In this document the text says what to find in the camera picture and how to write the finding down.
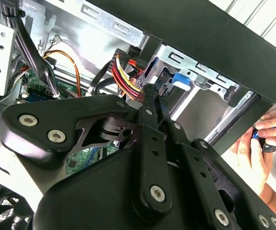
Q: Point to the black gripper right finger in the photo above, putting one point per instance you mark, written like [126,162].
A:
[209,191]

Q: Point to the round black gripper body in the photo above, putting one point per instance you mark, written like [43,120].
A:
[92,198]

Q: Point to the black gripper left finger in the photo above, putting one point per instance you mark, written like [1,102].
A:
[56,110]

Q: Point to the hard disk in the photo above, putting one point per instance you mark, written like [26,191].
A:
[181,81]

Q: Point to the person's right hand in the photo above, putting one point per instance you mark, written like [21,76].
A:
[245,158]

